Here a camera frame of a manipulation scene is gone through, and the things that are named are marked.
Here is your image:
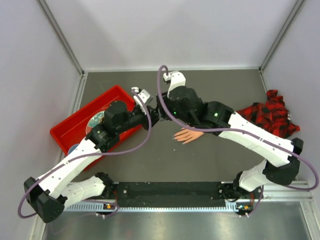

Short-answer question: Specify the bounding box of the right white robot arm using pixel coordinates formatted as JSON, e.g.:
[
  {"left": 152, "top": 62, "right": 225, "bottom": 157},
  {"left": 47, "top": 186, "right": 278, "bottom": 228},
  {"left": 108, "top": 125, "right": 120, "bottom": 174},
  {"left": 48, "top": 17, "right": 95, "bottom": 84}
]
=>
[{"left": 157, "top": 86, "right": 304, "bottom": 198}]

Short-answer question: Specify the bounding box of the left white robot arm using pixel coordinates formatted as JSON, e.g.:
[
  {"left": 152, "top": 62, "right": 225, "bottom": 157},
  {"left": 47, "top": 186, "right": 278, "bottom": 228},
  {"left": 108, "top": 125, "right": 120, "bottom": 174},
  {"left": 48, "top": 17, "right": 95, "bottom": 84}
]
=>
[{"left": 23, "top": 101, "right": 160, "bottom": 223}]

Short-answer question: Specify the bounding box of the mannequin hand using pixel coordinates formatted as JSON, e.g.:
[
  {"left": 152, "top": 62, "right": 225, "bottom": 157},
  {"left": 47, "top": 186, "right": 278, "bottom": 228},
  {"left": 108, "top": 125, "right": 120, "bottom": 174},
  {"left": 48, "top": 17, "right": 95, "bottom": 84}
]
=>
[{"left": 173, "top": 128, "right": 205, "bottom": 145}]

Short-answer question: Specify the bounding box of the red and teal plate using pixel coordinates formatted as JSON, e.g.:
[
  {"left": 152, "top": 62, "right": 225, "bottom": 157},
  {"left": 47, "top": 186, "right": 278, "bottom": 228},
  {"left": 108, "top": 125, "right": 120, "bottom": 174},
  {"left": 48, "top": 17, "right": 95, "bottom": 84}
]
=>
[{"left": 85, "top": 110, "right": 105, "bottom": 135}]

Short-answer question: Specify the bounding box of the red plastic tray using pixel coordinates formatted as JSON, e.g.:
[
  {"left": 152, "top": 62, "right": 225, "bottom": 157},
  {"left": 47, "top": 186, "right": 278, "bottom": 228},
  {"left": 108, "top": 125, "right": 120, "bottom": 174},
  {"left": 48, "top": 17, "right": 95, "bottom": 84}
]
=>
[{"left": 50, "top": 85, "right": 135, "bottom": 156}]

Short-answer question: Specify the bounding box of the blue plastic cup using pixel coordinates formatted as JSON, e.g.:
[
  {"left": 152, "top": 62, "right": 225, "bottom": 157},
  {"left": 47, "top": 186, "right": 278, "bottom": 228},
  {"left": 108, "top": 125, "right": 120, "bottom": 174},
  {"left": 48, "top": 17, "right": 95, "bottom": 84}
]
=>
[{"left": 67, "top": 143, "right": 79, "bottom": 155}]

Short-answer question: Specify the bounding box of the red plaid shirt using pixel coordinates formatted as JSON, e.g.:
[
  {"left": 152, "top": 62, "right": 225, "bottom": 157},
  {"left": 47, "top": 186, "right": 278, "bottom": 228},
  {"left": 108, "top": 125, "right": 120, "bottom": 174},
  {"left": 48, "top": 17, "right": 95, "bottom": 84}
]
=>
[{"left": 237, "top": 89, "right": 300, "bottom": 139}]

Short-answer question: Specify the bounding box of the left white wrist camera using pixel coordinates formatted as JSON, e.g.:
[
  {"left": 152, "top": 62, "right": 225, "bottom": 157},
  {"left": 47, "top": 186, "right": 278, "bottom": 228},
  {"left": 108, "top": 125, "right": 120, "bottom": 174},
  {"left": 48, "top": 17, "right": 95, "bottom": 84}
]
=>
[{"left": 131, "top": 86, "right": 153, "bottom": 105}]

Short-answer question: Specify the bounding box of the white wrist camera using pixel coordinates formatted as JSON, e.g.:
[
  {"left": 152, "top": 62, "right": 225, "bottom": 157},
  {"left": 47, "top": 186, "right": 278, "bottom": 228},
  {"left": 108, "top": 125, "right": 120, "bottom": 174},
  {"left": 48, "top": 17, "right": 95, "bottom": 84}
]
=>
[
  {"left": 131, "top": 86, "right": 153, "bottom": 105},
  {"left": 163, "top": 70, "right": 186, "bottom": 98}
]

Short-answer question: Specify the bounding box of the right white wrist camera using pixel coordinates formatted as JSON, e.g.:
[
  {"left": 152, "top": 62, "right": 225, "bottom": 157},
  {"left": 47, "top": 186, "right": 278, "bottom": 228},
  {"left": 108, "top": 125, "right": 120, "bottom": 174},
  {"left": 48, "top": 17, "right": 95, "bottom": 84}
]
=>
[{"left": 163, "top": 70, "right": 186, "bottom": 98}]

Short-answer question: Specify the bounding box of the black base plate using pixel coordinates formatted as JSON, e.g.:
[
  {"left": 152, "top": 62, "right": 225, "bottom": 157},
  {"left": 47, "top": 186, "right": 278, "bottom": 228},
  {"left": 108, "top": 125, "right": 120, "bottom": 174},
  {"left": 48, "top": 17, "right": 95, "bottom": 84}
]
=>
[{"left": 116, "top": 182, "right": 224, "bottom": 207}]

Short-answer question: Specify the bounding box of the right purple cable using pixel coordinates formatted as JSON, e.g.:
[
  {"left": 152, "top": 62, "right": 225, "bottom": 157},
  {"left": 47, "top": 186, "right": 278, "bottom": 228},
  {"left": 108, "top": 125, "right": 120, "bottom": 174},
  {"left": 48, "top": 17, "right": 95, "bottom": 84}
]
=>
[{"left": 156, "top": 65, "right": 320, "bottom": 218}]

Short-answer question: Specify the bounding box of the slotted cable duct rail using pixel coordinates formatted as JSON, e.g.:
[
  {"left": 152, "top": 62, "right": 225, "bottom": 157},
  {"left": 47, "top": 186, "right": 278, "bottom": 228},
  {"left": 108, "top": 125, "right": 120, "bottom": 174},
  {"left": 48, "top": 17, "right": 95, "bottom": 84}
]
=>
[{"left": 64, "top": 200, "right": 259, "bottom": 214}]

